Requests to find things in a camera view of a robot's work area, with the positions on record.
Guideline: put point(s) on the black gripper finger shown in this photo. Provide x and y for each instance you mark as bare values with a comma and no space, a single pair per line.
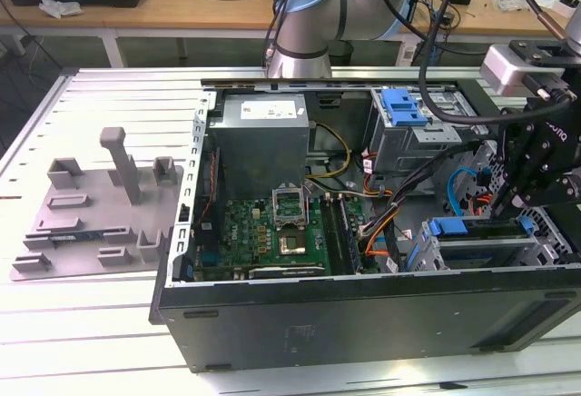
554,191
517,155

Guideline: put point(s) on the hard disk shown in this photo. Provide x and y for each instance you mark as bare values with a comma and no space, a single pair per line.
449,225

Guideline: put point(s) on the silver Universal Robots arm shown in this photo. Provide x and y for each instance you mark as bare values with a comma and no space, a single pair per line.
308,28

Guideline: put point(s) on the silver disk bay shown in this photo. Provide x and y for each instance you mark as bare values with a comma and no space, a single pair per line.
549,255

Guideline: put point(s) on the silver drive cage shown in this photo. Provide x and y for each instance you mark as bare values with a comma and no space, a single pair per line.
408,151

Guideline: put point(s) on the blue plastic drive latch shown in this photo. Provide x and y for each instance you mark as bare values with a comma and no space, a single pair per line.
404,110

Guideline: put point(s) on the installed RAM stick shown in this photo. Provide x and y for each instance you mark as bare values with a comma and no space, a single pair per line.
350,232

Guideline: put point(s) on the black RAM slot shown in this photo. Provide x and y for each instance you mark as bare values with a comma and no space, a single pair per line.
335,232

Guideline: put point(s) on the black open PC case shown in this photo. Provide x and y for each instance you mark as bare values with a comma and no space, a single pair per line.
363,323

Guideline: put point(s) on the CPU socket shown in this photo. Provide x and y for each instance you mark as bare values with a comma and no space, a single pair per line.
292,244

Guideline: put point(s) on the grey power supply unit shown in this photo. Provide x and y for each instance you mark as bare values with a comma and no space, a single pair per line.
258,151

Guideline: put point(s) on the black graphics card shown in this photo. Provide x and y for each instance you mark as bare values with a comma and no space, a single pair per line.
286,272

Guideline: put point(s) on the green motherboard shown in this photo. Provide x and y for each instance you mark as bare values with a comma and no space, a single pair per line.
245,232

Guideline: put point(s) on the wooden desk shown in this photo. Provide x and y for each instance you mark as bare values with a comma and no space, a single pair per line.
136,16

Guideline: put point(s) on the grey parts rack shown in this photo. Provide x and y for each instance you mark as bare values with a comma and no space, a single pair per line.
91,241

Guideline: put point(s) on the spare RAM stick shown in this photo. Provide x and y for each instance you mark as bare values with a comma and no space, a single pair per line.
72,235

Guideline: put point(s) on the crumpled white plastic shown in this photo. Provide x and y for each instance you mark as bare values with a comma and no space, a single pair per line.
59,5

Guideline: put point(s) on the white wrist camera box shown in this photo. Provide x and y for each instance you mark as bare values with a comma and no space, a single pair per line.
499,73

